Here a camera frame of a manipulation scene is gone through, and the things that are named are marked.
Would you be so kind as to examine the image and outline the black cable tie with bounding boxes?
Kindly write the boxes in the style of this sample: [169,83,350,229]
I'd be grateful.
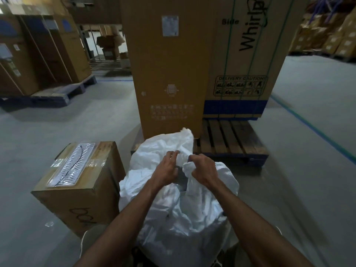
[54,145,83,187]

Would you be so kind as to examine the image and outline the large white woven sack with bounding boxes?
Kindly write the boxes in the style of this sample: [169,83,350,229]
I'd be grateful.
[118,127,240,267]

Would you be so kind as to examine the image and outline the clear plastic tray wavy pattern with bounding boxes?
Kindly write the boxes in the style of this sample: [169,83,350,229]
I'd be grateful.
[46,142,96,188]

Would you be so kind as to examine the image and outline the person's left hand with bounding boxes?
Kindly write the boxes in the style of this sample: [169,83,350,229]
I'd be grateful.
[150,150,181,192]

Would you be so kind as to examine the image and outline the blue warehouse rack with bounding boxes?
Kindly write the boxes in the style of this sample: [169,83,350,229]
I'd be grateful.
[306,0,356,23]

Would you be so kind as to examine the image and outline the tall strapped cardboard box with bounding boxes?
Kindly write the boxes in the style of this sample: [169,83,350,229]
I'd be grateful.
[19,13,92,89]

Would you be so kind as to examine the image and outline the tall plain cardboard box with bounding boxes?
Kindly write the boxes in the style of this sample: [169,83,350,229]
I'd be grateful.
[119,0,220,140]

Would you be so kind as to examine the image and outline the dark wooden pallet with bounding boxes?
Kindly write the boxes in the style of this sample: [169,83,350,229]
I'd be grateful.
[0,75,97,108]

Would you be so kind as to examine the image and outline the low slatted pallet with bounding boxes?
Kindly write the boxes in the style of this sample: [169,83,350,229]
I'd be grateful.
[89,59,131,71]

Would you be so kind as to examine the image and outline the small cardboard box with handwriting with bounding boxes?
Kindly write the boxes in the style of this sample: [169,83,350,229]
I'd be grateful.
[31,141,126,238]

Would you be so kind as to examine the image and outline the stack of small cardboard boxes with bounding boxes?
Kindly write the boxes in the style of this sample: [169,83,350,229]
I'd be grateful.
[289,11,356,63]

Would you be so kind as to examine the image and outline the tall cardboard box blue band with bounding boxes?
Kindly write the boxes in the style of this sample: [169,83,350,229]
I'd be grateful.
[203,0,311,121]

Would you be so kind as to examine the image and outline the plastic wrapped cardboard boxes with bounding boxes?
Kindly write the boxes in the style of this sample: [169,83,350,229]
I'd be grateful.
[119,52,131,69]

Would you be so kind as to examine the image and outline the person's left forearm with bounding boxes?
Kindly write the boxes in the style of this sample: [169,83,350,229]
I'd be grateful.
[73,183,167,267]

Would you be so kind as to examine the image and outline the person's right hand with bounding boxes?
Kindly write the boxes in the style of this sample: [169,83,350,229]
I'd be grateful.
[188,154,223,189]

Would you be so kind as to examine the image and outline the person's right forearm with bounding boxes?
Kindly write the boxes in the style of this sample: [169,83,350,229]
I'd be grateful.
[210,180,306,267]

